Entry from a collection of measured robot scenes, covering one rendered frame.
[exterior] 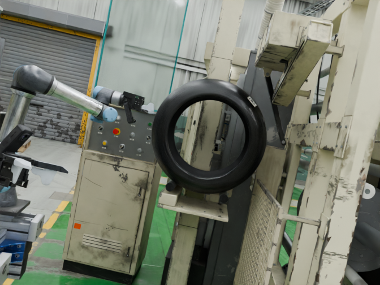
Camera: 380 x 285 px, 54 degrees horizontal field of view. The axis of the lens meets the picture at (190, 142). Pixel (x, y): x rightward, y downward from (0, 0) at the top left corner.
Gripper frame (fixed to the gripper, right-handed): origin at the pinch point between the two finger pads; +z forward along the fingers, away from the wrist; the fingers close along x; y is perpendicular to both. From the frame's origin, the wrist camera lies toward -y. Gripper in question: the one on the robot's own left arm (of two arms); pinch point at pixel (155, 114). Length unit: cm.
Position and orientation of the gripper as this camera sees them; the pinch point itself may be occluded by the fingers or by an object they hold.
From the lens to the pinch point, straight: 202.0
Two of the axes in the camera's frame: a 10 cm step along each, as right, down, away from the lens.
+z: 9.5, 3.0, -0.6
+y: 3.0, -9.5, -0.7
